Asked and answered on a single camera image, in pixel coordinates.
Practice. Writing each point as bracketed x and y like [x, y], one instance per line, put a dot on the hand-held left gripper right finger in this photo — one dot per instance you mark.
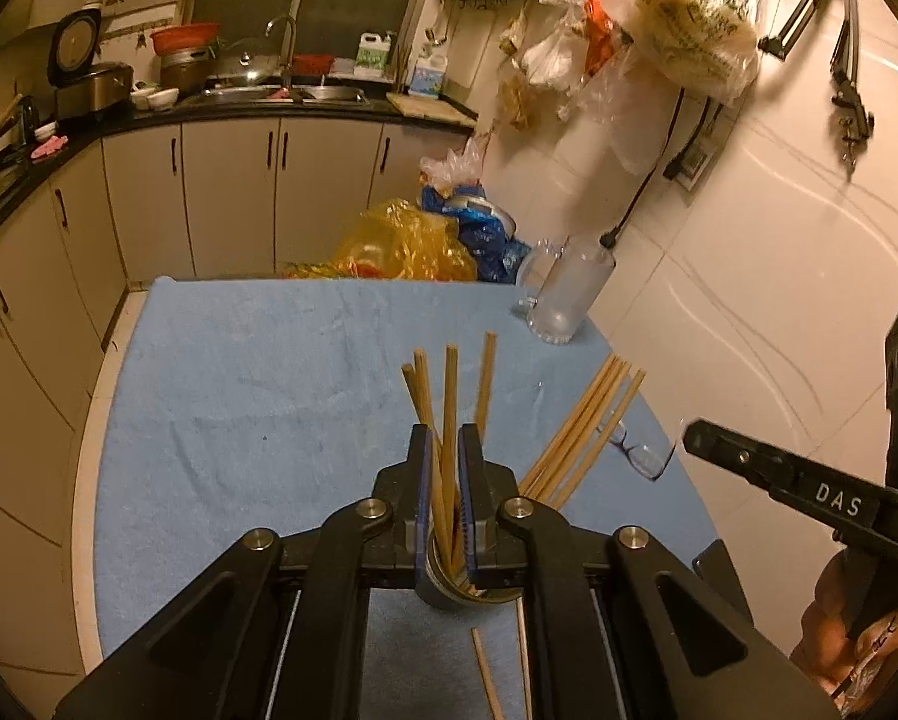
[470, 510]

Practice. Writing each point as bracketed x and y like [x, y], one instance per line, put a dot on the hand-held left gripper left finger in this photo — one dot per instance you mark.
[422, 510]

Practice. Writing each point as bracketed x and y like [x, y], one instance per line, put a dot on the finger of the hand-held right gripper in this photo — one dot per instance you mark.
[778, 478]

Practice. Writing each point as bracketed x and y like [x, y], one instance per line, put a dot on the dark round chopstick cup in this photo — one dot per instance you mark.
[449, 591]

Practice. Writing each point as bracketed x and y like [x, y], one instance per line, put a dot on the tan bamboo chopstick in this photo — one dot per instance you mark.
[485, 382]
[524, 660]
[486, 673]
[428, 390]
[414, 394]

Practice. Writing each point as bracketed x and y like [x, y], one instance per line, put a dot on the pile of wooden chopsticks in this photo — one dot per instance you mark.
[572, 431]

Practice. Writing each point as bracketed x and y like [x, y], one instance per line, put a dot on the person's right hand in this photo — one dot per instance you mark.
[820, 615]

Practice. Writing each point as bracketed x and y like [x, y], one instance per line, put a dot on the dark-framed eyeglasses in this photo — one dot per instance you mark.
[644, 456]

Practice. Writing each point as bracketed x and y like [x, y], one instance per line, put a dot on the blue cloth mat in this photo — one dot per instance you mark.
[269, 405]

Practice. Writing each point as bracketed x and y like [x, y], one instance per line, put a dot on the clear glass mug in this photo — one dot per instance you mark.
[569, 292]

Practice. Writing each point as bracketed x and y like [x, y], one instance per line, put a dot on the blue plastic bag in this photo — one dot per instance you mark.
[486, 247]

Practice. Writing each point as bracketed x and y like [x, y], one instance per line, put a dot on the yellow plastic bag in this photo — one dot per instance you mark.
[404, 240]

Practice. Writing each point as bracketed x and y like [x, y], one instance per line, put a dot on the round metal tin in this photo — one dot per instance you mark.
[486, 208]

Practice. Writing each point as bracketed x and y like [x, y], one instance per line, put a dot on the clear crumpled plastic bag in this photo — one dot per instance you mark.
[452, 165]

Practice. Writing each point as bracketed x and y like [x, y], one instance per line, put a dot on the beige kitchen cabinets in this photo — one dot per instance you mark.
[224, 195]

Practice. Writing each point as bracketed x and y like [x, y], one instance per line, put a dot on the wooden cutting board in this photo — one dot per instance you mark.
[430, 109]

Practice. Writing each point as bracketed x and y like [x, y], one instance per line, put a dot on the steel kitchen sink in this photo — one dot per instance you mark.
[321, 95]

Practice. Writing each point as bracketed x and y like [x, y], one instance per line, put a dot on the white jug blue label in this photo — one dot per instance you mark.
[428, 79]

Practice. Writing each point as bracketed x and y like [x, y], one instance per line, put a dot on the clear bag of noodles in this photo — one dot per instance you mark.
[689, 22]

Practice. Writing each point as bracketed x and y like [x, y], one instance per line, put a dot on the green and white jug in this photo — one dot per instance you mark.
[374, 56]

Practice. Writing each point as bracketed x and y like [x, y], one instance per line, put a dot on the red bowl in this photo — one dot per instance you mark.
[314, 64]

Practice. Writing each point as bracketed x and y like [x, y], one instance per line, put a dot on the white plastic bag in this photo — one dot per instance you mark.
[561, 52]

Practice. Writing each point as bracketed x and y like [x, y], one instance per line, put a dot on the chrome faucet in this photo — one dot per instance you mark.
[291, 52]

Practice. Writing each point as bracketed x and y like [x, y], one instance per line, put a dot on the glass pan lid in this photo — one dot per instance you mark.
[242, 67]

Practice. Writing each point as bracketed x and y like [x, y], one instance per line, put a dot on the white bowl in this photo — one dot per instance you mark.
[162, 97]

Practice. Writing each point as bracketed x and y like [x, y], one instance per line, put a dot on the black kitchen countertop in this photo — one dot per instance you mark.
[119, 124]

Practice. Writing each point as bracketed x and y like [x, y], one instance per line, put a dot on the metal cooking pot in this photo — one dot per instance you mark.
[186, 75]

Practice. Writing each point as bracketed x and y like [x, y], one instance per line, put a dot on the pink cloth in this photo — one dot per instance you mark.
[47, 148]

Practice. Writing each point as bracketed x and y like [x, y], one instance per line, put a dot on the red plastic basin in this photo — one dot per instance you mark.
[185, 37]

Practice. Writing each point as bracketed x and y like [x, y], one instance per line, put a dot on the rice cooker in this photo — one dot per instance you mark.
[92, 90]

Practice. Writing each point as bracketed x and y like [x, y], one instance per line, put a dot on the wall socket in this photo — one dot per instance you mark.
[692, 165]

